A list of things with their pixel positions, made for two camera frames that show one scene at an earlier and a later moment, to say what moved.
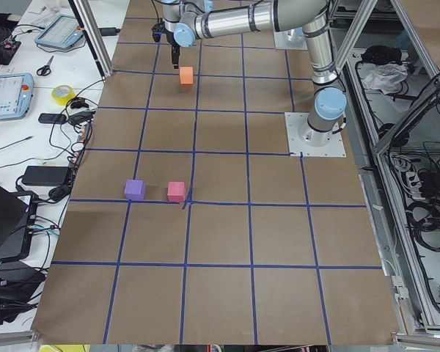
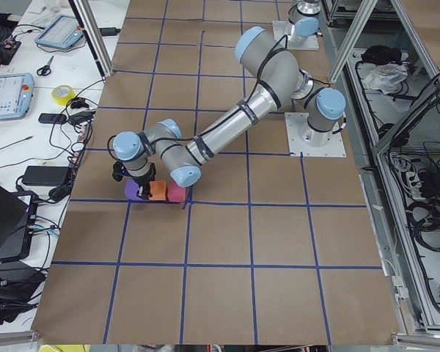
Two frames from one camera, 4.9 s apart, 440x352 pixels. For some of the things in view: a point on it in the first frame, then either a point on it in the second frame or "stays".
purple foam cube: x=134 y=189 stays
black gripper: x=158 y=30 -> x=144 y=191
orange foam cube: x=186 y=73 -> x=158 y=189
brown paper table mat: x=187 y=224 stays
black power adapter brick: x=109 y=31 stays
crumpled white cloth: x=387 y=78 stays
